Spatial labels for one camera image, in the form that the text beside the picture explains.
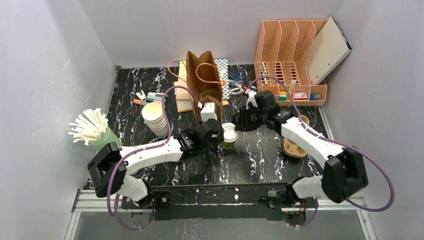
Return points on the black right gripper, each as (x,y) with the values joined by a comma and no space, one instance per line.
(241,121)

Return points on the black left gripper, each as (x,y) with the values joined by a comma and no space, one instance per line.
(216,133)

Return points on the green paper coffee cup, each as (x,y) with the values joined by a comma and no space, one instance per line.
(229,140)

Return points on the white lid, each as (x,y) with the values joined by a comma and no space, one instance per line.
(229,128)

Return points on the cardboard cup carrier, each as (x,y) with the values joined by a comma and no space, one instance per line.
(292,149)

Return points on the brown paper bag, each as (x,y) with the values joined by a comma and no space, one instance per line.
(203,80)

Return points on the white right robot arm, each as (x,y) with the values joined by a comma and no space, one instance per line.
(344,173)

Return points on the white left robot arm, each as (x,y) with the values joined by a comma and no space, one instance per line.
(113,168)

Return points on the stack of white lids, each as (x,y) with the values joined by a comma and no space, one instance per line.
(154,118)

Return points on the checkered paper sheet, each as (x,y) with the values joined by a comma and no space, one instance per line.
(222,66)

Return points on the orange file organizer rack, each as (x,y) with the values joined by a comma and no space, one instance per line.
(282,52)

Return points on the white folder board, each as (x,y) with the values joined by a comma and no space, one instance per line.
(328,49)

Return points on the green cup of stirrers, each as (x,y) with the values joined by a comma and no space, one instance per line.
(92,129)

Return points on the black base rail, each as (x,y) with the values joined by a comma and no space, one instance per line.
(273,194)

